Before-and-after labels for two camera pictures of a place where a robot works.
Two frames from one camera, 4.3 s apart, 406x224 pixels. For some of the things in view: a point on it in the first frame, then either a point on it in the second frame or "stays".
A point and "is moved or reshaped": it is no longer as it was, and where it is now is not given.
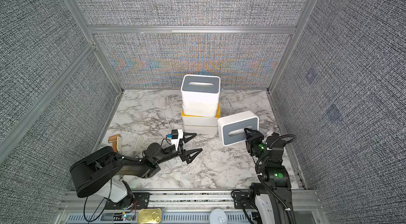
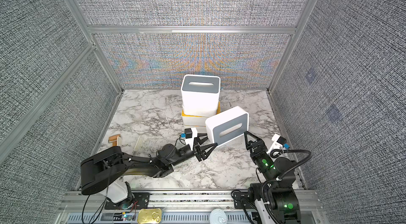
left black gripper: (183, 156) to (204, 156)
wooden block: (116, 140) stays
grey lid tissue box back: (231, 129) is moved or reshaped
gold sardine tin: (149, 216) stays
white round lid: (218, 216) stays
